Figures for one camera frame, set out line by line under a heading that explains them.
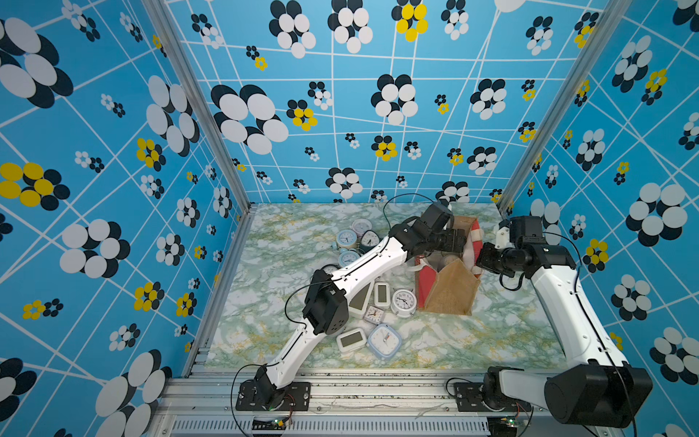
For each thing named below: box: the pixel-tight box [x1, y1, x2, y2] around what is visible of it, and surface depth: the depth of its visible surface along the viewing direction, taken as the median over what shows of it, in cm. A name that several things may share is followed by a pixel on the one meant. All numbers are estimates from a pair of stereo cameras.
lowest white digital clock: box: [335, 327, 367, 353], surface depth 82 cm
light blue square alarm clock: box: [366, 323, 403, 361], surface depth 82 cm
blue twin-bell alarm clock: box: [336, 228, 358, 247], surface depth 107 cm
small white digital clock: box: [374, 282, 391, 310], surface depth 93 cm
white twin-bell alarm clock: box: [389, 287, 417, 318], surface depth 90 cm
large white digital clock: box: [349, 280, 375, 319], surface depth 88 cm
